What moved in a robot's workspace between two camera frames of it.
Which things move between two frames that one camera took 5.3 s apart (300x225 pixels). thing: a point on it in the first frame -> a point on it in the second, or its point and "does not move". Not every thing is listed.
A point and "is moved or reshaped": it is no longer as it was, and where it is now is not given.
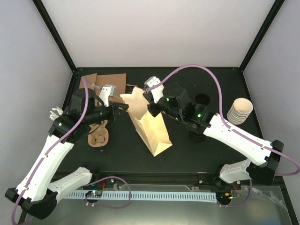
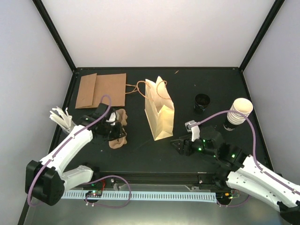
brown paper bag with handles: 118,79 does not move
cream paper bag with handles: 150,128 is moved or reshaped
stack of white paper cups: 240,110 does not move
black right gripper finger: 153,109 -> 179,146
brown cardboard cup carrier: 98,135 is moved or reshaped
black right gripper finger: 148,96 -> 178,143
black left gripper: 115,115 -> 118,133
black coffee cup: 201,98 does not move
